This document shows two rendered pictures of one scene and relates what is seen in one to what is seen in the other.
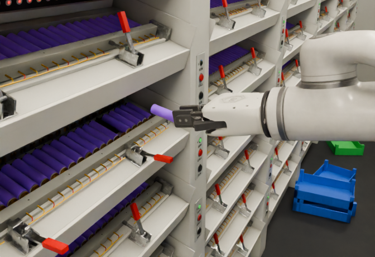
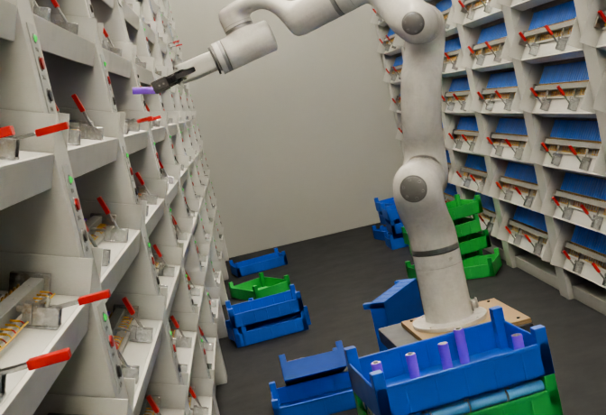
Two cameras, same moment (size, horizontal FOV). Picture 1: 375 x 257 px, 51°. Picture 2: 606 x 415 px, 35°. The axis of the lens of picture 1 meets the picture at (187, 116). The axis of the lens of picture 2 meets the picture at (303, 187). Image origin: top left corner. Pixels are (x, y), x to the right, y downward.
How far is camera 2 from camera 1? 1.96 m
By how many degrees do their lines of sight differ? 34
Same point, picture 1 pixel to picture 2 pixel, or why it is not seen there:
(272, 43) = (154, 106)
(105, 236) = not seen: hidden behind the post
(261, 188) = (197, 279)
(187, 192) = (160, 188)
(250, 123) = (208, 61)
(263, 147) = (183, 225)
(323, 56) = (233, 11)
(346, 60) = (244, 9)
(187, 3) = (120, 28)
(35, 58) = not seen: hidden behind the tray
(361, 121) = (263, 36)
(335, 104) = (248, 33)
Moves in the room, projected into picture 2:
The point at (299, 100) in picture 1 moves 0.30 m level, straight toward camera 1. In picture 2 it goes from (229, 40) to (254, 24)
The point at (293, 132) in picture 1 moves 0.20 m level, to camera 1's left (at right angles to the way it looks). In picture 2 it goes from (233, 58) to (162, 71)
